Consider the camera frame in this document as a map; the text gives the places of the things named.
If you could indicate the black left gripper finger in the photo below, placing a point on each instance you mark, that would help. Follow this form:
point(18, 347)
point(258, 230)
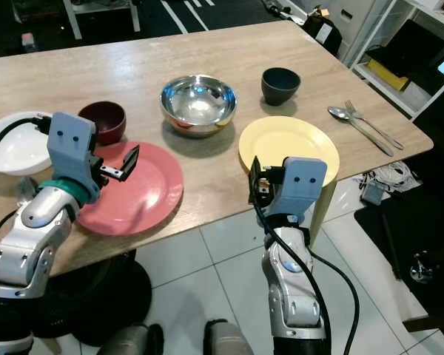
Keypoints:
point(131, 164)

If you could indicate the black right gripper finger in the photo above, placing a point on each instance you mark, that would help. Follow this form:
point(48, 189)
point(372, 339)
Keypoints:
point(255, 181)

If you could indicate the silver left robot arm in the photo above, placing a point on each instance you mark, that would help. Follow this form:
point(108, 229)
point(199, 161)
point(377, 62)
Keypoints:
point(29, 244)

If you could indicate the red plate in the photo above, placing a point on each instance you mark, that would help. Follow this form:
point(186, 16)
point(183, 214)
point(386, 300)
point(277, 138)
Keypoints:
point(144, 196)

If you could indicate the yellow plate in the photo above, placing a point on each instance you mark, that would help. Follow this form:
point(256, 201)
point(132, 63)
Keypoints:
point(285, 144)

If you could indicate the maroon bowl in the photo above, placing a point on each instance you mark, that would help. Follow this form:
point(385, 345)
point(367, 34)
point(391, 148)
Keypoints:
point(103, 122)

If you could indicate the light wooden table leg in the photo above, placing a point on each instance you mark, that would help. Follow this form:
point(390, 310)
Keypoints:
point(322, 214)

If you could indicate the stainless steel bowl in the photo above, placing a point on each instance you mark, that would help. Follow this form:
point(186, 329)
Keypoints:
point(198, 105)

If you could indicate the white plate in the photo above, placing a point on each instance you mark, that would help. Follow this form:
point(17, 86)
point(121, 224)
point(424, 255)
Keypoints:
point(18, 151)

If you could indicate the dark grey bowl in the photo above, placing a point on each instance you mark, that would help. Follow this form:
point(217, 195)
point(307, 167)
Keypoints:
point(280, 86)

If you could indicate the silver metal spoon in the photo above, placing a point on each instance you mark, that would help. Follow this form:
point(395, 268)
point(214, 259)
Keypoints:
point(340, 114)

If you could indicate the grey power adapter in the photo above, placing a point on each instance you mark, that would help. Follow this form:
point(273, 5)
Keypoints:
point(371, 194)

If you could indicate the silver metal fork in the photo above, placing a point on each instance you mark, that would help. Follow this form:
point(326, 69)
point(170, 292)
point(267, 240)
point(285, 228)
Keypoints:
point(370, 122)

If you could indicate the black round table base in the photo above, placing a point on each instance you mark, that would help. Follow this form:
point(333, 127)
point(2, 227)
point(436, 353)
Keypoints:
point(111, 303)

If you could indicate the small grey floor gadget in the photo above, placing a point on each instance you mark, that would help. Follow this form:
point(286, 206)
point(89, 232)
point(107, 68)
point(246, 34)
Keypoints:
point(29, 43)

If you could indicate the white shelf rack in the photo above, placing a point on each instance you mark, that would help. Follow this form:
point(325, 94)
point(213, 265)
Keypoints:
point(385, 81)

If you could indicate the grey robot right leg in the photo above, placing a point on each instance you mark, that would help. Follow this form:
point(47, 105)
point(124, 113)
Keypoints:
point(228, 340)

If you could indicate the grey robot leg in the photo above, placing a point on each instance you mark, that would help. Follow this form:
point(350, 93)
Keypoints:
point(228, 340)
point(132, 340)

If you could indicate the white side table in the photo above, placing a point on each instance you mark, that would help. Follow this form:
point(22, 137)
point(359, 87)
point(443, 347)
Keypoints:
point(100, 7)

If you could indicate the yellow box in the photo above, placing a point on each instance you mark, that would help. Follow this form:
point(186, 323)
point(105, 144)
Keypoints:
point(388, 75)

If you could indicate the black bag with white tag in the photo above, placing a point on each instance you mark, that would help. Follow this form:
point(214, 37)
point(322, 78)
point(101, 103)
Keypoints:
point(322, 31)

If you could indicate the grey robot left leg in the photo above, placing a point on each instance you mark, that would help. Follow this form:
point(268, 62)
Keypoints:
point(132, 340)

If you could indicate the black caster wheel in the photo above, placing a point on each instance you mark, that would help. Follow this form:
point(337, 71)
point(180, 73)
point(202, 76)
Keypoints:
point(423, 268)

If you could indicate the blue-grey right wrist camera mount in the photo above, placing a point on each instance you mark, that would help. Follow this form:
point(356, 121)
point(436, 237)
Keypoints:
point(302, 181)

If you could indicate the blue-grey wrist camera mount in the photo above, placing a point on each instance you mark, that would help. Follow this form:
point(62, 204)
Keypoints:
point(302, 181)
point(72, 151)

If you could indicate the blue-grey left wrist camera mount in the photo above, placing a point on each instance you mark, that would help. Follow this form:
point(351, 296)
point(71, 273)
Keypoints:
point(72, 151)

